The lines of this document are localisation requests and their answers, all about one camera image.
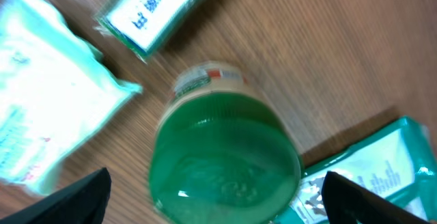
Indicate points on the green 3M gloves bag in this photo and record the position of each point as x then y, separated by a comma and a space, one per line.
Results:
396, 163

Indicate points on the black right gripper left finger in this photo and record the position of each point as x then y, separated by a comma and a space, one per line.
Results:
83, 202

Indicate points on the light green wet wipes pack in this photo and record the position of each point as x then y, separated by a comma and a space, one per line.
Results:
55, 94

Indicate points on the green white small box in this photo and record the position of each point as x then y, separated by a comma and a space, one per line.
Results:
144, 26

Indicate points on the green lid jar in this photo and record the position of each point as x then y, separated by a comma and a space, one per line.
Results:
221, 155

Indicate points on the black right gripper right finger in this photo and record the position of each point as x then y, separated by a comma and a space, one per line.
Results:
345, 202

